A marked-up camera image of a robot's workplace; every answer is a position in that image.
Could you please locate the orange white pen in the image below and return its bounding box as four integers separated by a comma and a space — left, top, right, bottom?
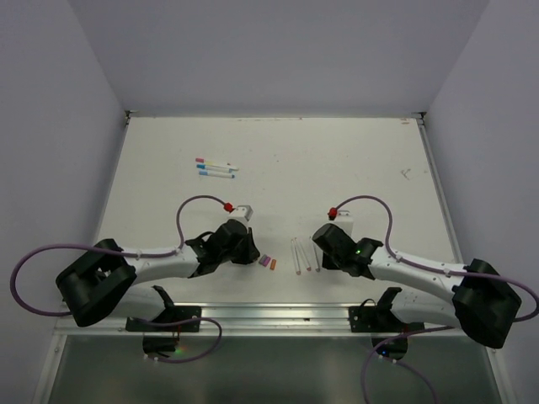
291, 238, 302, 276

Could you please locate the light blue capped pen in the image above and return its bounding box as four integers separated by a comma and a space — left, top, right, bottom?
199, 170, 236, 179

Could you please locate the blue capped white pen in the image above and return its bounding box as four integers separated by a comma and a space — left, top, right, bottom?
196, 164, 236, 173

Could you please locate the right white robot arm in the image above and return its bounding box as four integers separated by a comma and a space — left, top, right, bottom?
312, 223, 521, 348

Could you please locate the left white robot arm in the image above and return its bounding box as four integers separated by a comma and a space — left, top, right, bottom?
56, 219, 260, 331

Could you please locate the pink capped white pen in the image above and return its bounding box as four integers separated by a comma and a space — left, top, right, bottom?
195, 157, 232, 167

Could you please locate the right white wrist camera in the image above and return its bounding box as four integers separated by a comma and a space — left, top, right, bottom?
334, 210, 354, 237

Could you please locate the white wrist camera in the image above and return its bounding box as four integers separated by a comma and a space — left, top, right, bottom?
334, 210, 354, 237
230, 205, 253, 222

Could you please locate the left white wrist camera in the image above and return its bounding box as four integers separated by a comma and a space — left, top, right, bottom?
230, 205, 253, 222

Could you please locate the aluminium mounting rail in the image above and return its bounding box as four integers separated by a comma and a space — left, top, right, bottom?
54, 300, 498, 338

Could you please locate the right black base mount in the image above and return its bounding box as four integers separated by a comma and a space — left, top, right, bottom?
348, 287, 424, 361

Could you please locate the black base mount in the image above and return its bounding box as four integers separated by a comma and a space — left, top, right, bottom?
348, 287, 424, 361
125, 285, 202, 363

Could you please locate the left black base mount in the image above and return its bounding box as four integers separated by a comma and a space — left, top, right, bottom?
125, 285, 202, 363

